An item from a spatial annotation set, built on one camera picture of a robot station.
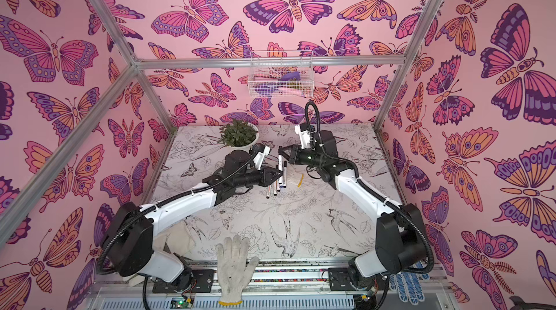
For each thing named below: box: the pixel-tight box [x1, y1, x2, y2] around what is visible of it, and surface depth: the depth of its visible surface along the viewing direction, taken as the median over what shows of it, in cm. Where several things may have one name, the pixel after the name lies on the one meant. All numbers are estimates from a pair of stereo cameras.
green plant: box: [218, 118, 260, 147], surface depth 97 cm
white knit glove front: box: [215, 234, 260, 307], surface depth 78 cm
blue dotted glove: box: [388, 260, 431, 305], surface depth 73 cm
